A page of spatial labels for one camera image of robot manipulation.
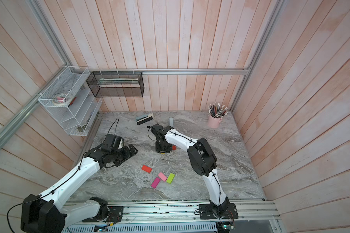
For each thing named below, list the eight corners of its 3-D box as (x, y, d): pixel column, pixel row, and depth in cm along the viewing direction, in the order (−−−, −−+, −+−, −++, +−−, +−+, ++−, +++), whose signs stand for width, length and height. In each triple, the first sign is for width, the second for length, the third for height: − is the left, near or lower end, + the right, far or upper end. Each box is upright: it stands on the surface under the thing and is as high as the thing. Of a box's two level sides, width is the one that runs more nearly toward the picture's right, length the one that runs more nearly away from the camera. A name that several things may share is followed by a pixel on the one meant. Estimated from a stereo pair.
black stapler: (137, 125, 114) (136, 122, 110) (135, 120, 117) (134, 117, 114) (154, 121, 117) (154, 117, 114) (153, 116, 120) (152, 112, 117)
